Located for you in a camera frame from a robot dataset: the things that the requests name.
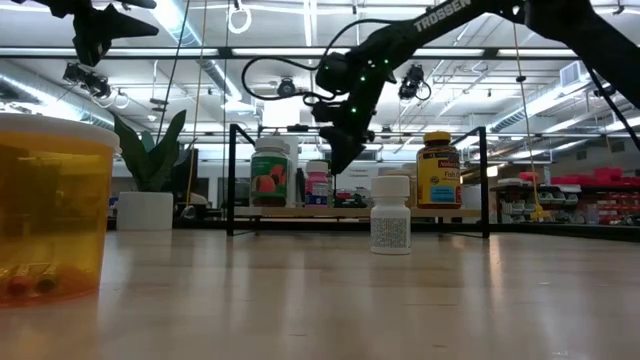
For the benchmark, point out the brown fish oil bottle yellow lid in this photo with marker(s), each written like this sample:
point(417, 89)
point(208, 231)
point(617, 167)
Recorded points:
point(439, 175)

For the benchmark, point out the black ceiling spotlight cluster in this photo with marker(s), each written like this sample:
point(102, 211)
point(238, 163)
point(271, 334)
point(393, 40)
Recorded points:
point(85, 80)

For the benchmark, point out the storage rack with red bins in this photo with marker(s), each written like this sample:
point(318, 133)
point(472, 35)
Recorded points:
point(600, 200)

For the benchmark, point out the potted plant white pot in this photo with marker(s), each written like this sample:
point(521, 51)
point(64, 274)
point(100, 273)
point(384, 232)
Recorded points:
point(145, 212)

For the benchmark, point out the black metal table frame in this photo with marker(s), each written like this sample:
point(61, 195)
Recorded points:
point(550, 231)

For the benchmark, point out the small white pill bottle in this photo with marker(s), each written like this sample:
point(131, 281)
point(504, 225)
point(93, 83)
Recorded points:
point(390, 220)

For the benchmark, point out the wooden shelf black metal frame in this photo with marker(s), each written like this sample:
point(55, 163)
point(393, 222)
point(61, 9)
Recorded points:
point(350, 212)

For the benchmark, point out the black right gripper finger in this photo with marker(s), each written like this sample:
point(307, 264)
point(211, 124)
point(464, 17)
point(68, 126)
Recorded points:
point(345, 152)

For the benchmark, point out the black overhead light bar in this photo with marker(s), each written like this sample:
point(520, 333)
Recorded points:
point(225, 52)

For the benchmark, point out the cluttered background workbench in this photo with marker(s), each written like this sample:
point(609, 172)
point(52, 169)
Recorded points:
point(350, 199)

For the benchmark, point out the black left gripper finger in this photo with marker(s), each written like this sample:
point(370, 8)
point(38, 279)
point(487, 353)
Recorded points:
point(122, 26)
point(91, 42)

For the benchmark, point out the pink bottle white lid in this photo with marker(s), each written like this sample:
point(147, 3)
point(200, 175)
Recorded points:
point(316, 180)

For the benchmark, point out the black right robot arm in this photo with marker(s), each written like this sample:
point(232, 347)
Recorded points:
point(440, 20)

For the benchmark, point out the white lid bottle peach label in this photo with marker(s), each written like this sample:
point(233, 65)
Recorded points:
point(270, 180)

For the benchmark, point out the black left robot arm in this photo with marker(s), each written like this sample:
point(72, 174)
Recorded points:
point(50, 6)

